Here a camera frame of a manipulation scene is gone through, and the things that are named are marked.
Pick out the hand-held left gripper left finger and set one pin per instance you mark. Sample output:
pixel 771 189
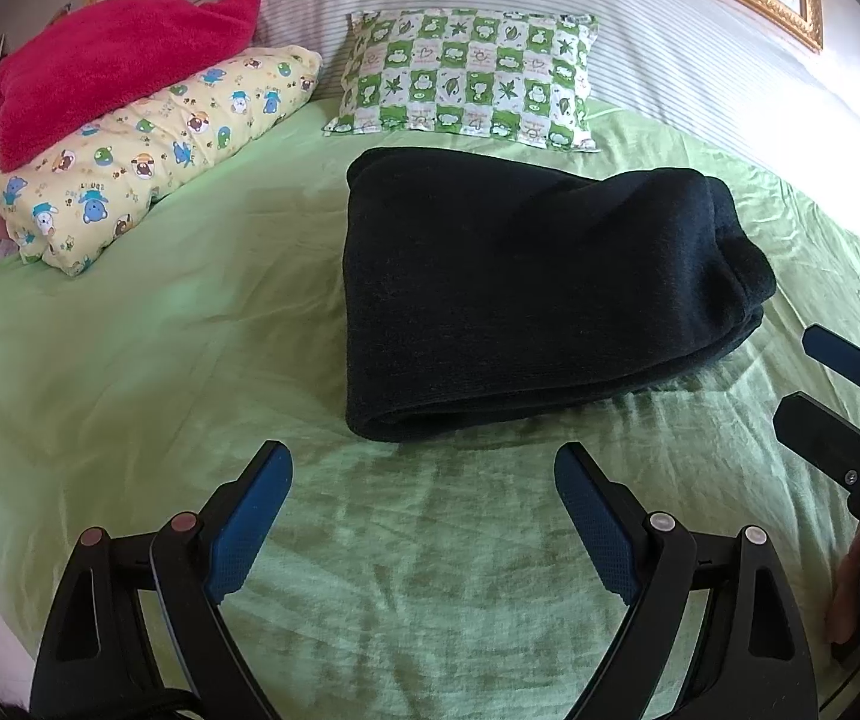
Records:
pixel 250 517

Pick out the dark navy pants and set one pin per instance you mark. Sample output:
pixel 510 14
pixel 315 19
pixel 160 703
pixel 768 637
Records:
pixel 520 277

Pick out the light green bed sheet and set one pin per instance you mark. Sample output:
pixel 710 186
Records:
pixel 175 360

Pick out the green checked pillow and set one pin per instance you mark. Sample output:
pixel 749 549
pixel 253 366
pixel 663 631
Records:
pixel 467 75

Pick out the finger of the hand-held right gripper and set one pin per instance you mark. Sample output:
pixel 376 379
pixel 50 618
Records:
pixel 812 424
pixel 842 356

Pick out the yellow cartoon print pillow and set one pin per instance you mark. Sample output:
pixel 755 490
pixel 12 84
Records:
pixel 137 157

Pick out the white striped pillow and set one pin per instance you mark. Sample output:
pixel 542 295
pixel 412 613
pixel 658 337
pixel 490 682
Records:
pixel 700 82

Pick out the red fleece blanket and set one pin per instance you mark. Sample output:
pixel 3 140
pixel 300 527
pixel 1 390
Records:
pixel 100 60

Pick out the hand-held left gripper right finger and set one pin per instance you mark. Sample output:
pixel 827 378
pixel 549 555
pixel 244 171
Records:
pixel 595 517

